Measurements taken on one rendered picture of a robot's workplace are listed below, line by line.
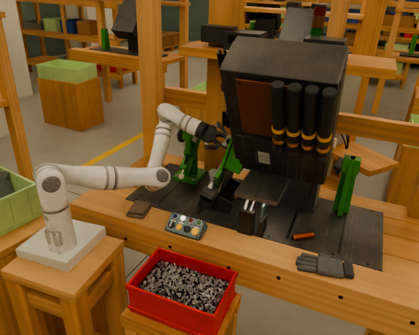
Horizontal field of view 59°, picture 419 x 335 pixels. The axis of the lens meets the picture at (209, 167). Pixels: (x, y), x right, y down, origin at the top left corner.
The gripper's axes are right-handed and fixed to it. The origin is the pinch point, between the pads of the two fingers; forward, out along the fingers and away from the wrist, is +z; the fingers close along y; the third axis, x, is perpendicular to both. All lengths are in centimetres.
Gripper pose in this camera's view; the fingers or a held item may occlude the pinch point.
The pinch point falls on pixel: (227, 142)
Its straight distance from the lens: 158.7
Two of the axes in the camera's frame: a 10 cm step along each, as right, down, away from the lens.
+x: 1.0, 2.8, 9.6
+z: 8.8, 4.3, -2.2
